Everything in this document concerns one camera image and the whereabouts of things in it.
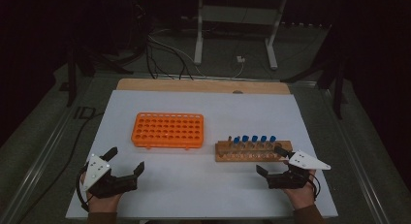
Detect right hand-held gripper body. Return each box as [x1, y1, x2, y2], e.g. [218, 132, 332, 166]
[266, 149, 332, 190]

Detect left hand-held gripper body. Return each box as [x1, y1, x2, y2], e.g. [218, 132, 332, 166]
[81, 153, 139, 199]

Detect wooden test tube rack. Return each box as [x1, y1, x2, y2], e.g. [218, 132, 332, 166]
[214, 136, 294, 163]

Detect orange plastic test tube rack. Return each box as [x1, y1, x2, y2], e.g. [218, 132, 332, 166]
[131, 112, 205, 150]

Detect person's right hand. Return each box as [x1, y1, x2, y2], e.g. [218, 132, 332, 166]
[283, 169, 317, 211]

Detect person's left hand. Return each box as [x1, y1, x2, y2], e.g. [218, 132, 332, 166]
[79, 172, 124, 214]

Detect white table sheet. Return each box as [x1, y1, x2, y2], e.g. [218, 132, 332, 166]
[65, 89, 339, 220]

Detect black tripod stand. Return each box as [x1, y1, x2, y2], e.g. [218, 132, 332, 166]
[59, 43, 134, 108]
[280, 52, 349, 120]

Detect dark equipment rack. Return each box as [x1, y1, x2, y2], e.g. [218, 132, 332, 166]
[129, 0, 150, 55]

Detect white metal stand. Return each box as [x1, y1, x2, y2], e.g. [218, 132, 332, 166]
[193, 0, 289, 71]

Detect right hand-held gripper black cable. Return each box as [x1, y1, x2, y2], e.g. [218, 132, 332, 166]
[308, 175, 322, 200]

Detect hand-held gripper black cable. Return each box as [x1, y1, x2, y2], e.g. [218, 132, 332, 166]
[308, 175, 322, 200]
[76, 165, 90, 213]

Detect left hand-held gripper black cable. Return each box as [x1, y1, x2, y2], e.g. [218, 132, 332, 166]
[76, 165, 90, 213]

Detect long black floor cable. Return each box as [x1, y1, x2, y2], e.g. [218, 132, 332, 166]
[16, 111, 105, 224]

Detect metal floor rail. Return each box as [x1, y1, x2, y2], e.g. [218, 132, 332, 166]
[319, 87, 392, 224]
[0, 84, 95, 224]

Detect white plug with cable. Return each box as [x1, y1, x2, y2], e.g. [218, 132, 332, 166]
[231, 55, 246, 79]

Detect black floor cables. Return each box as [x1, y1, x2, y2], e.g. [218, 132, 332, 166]
[145, 33, 206, 81]

